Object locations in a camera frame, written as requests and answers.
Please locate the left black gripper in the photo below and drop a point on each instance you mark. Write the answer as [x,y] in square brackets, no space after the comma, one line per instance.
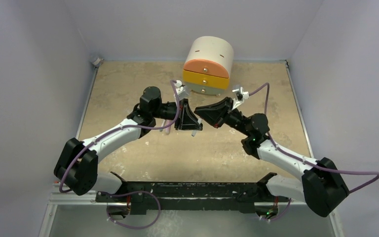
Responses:
[185,116]

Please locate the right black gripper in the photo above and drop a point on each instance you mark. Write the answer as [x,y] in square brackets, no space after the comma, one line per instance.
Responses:
[228,110]

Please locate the white pen blue tip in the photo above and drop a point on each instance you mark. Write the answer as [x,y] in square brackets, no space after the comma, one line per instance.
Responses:
[198,128]

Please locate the pink marker pen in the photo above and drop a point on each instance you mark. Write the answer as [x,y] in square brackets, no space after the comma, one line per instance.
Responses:
[168,128]

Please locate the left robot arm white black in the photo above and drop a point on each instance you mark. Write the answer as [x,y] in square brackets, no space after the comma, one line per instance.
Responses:
[77,166]

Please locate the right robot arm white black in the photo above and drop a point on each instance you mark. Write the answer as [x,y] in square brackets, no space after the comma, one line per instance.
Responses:
[318,183]

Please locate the small three-drawer cabinet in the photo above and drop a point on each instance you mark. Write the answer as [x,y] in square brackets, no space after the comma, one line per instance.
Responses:
[208,66]

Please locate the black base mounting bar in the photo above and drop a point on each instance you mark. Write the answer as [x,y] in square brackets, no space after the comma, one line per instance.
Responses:
[139,197]

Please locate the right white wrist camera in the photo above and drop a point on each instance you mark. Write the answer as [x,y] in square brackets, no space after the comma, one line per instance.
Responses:
[240,96]

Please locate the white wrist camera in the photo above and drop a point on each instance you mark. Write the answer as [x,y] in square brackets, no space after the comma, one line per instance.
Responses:
[240,96]
[182,90]

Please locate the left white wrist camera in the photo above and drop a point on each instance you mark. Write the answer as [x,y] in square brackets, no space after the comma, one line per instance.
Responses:
[182,90]

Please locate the grey corner bracket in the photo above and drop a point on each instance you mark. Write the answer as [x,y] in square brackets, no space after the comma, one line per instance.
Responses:
[97,61]

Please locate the aluminium frame rail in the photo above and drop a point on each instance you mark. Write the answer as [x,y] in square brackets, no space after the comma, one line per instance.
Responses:
[213,155]

